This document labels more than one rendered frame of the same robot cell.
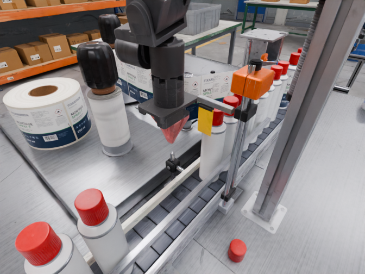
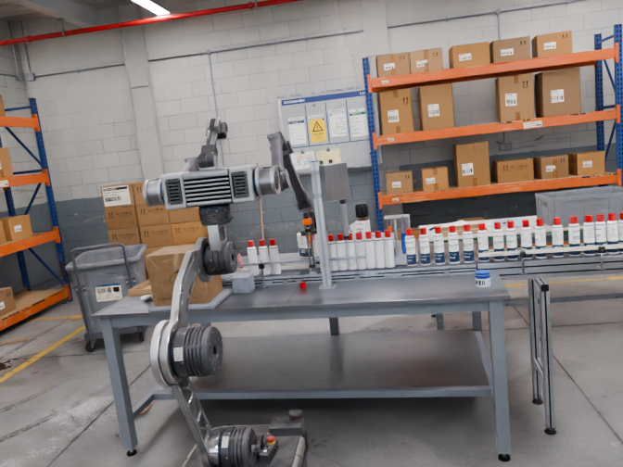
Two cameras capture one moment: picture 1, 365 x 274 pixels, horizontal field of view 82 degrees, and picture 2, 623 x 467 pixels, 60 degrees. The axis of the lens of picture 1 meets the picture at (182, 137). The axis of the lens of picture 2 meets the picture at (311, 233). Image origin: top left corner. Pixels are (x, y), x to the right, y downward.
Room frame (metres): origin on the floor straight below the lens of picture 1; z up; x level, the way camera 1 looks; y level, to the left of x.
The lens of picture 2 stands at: (-1.09, -2.66, 1.57)
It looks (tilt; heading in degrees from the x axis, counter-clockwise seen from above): 9 degrees down; 62
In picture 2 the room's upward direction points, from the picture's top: 6 degrees counter-clockwise
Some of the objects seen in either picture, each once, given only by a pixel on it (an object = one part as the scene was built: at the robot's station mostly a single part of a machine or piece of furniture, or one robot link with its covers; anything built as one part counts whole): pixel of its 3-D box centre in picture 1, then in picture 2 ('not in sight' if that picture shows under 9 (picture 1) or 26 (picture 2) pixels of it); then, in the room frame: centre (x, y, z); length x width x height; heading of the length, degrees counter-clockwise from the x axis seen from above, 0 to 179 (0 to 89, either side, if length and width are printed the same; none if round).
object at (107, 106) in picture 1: (107, 103); (316, 236); (0.49, 0.20, 1.03); 0.09 x 0.09 x 0.30
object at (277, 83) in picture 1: (268, 98); (379, 249); (0.61, -0.27, 0.98); 0.05 x 0.05 x 0.20
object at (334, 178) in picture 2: not in sight; (331, 182); (0.39, -0.20, 1.38); 0.17 x 0.10 x 0.19; 14
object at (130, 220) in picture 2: not in sight; (167, 236); (0.48, 3.88, 0.70); 1.20 x 0.82 x 1.39; 149
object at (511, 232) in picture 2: not in sight; (511, 240); (1.13, -0.72, 0.98); 0.05 x 0.05 x 0.20
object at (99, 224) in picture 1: (106, 240); (274, 257); (0.16, 0.11, 0.98); 0.05 x 0.05 x 0.20
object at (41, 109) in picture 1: (52, 111); (312, 243); (0.58, 0.41, 0.95); 0.20 x 0.20 x 0.14
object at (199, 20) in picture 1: (192, 17); (585, 206); (2.63, -0.11, 0.91); 0.60 x 0.40 x 0.22; 147
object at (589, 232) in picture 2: not in sight; (589, 234); (1.41, -0.97, 0.98); 0.05 x 0.05 x 0.20
